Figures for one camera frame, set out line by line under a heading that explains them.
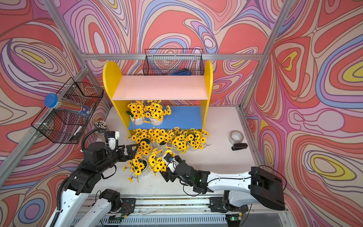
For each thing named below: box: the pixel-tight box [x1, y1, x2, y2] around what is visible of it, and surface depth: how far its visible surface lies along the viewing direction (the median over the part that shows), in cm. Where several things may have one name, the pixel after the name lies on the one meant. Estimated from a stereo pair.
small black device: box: [231, 143, 248, 151], surface depth 96 cm
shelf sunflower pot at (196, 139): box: [186, 128, 211, 152], surface depth 86 cm
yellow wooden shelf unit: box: [102, 60, 214, 136], surface depth 77 cm
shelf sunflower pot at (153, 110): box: [143, 99, 172, 126], surface depth 84 cm
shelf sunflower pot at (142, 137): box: [126, 128, 154, 156], surface depth 86 cm
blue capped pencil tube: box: [44, 93, 92, 118], surface depth 68 cm
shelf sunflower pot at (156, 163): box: [147, 148, 176, 177], surface depth 68 cm
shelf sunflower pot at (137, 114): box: [126, 102, 146, 126], surface depth 82 cm
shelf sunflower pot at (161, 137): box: [151, 127, 174, 149], surface depth 86 cm
